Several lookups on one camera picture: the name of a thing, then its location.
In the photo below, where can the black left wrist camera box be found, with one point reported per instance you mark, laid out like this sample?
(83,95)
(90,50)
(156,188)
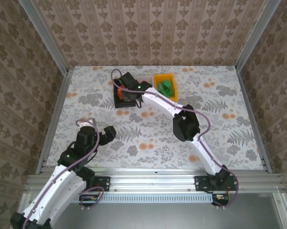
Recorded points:
(109,133)

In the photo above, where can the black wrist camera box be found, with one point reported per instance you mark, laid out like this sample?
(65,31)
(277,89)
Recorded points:
(109,133)
(129,80)

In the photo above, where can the aluminium frame post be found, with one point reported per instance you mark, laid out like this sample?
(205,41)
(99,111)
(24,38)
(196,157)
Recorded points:
(47,40)
(256,35)

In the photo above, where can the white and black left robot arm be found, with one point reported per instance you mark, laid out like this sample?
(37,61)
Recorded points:
(52,188)

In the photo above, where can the small green lego brick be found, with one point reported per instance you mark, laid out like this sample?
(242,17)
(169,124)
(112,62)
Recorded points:
(167,84)
(160,87)

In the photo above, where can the aluminium side rail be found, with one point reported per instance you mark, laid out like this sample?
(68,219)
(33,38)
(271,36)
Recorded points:
(55,119)
(247,95)

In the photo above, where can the floral table cover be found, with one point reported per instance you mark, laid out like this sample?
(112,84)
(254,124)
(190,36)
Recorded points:
(205,78)

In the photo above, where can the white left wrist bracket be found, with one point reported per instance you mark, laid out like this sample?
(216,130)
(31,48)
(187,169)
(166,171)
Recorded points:
(87,123)

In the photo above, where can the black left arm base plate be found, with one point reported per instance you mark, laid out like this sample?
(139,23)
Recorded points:
(103,183)

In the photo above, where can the aluminium mounting rail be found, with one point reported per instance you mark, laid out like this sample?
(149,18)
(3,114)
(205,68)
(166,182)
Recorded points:
(152,179)

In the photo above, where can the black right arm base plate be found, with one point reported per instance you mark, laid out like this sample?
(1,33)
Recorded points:
(200,184)

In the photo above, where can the long orange lego brick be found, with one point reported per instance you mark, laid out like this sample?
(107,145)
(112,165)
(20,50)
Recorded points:
(120,93)

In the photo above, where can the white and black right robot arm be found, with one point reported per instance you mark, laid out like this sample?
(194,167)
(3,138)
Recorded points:
(183,124)

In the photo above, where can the grey metal panel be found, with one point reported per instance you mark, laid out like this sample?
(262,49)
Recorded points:
(157,217)

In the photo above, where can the white plastic bin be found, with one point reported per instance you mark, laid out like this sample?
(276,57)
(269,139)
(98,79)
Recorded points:
(146,78)

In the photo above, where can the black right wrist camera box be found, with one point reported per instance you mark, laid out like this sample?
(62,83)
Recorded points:
(129,80)

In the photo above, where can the yellow plastic bin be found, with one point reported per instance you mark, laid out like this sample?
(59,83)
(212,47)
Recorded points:
(156,80)

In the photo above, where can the long green lego brick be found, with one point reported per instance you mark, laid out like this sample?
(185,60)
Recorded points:
(169,92)

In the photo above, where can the black plastic bin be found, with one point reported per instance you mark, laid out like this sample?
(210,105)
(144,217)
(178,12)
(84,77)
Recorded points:
(120,103)

